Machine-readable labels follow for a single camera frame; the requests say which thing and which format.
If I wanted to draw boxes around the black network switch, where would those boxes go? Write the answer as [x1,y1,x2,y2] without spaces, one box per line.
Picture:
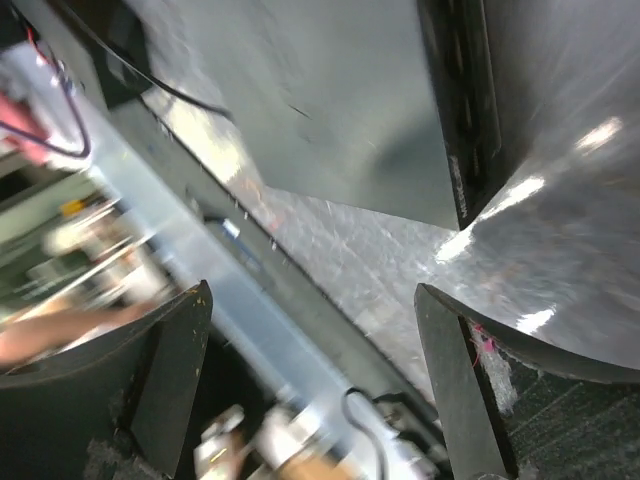
[107,1,510,231]

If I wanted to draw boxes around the person's forearm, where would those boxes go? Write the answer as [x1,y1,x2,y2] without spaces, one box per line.
[1,301,158,372]

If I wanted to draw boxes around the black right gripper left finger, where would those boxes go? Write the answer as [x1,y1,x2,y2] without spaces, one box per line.
[1,282,212,479]

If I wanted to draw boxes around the black power cord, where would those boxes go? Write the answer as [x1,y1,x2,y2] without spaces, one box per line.
[49,0,234,119]

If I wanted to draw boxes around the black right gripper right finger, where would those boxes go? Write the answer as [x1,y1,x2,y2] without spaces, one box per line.
[414,283,639,479]

